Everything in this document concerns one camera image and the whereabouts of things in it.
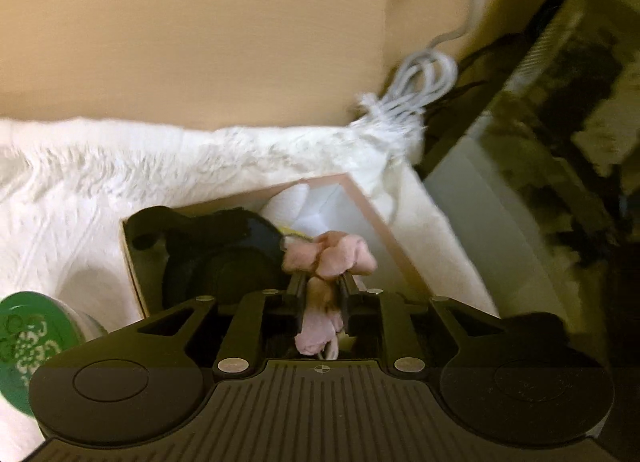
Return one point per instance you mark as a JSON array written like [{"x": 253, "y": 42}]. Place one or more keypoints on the white soft cloth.
[{"x": 315, "y": 210}]

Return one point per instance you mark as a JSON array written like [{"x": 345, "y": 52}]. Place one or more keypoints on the black plush toy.
[{"x": 225, "y": 254}]

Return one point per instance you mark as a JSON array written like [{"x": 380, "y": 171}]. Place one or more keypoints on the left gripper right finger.
[{"x": 383, "y": 318}]

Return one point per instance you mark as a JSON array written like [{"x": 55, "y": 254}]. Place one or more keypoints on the pink scrunchie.
[{"x": 324, "y": 259}]

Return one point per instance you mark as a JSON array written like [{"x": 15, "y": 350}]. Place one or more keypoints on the pink cardboard box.
[{"x": 395, "y": 271}]

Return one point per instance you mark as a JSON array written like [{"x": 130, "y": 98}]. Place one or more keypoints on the yellow round sponge pad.
[{"x": 289, "y": 234}]

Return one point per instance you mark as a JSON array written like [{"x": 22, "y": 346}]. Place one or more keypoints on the green lid glass jar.
[{"x": 34, "y": 328}]

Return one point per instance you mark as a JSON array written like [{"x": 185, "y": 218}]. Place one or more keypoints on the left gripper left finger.
[{"x": 263, "y": 327}]

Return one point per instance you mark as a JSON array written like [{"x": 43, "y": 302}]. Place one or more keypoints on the white knitted blanket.
[{"x": 67, "y": 186}]

